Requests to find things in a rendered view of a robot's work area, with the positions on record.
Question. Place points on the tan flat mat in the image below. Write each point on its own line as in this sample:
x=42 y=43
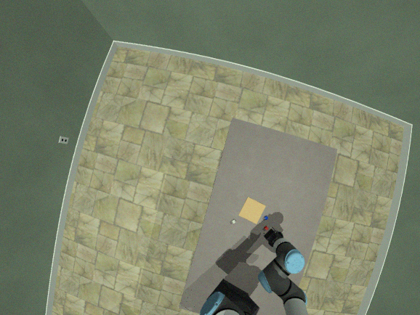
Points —
x=252 y=210

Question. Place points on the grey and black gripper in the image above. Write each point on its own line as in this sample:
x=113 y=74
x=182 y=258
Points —
x=272 y=239

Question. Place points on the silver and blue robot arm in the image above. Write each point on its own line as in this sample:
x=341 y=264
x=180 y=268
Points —
x=274 y=277

